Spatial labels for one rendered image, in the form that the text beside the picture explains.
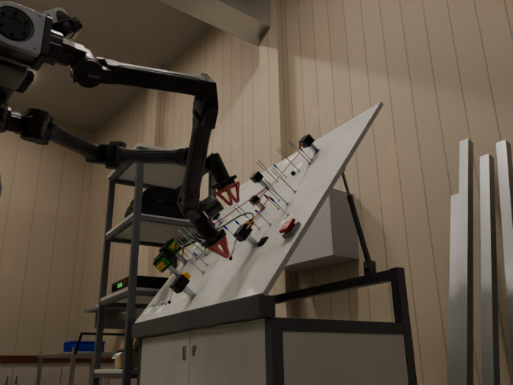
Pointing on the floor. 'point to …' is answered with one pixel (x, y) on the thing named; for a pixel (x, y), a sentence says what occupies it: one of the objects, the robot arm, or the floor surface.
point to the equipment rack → (166, 224)
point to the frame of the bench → (272, 341)
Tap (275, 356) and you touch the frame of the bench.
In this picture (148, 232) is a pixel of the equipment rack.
